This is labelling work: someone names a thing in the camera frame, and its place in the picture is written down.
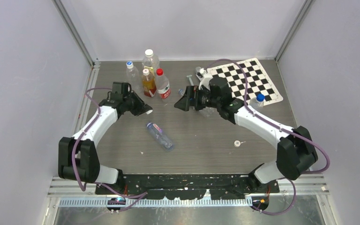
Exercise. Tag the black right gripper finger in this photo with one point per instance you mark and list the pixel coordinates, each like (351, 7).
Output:
(185, 103)
(191, 94)

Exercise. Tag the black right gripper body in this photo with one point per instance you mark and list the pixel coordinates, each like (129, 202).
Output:
(205, 99)

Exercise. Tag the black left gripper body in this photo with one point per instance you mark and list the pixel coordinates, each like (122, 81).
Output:
(130, 100)

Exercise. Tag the clear bottle pink label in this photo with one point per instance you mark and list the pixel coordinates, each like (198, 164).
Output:
(159, 136)

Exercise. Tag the blue label clear bottle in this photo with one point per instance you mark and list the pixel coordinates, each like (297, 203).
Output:
(256, 105)

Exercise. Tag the blue bottle cap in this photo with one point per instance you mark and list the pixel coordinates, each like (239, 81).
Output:
(260, 97)

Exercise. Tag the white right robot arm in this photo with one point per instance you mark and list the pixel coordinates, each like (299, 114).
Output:
(295, 151)

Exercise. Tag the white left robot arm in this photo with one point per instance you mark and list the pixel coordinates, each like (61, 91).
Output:
(78, 158)

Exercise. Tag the Pepsi label clear bottle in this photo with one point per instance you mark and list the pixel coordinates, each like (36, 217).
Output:
(206, 112)

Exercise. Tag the amber liquid bottle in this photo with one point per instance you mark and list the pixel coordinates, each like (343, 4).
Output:
(148, 83)

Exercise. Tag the blue white cap bottle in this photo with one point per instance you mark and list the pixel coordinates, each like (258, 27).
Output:
(134, 77)

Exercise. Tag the red cap clear bottle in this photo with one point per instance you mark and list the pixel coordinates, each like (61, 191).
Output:
(162, 84)

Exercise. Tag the tall white cap bottle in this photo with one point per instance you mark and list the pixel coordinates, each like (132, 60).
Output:
(150, 61)

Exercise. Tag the black white chessboard mat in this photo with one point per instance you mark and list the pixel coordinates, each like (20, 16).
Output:
(247, 79)

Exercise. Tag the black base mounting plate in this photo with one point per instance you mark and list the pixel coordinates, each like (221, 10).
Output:
(188, 186)

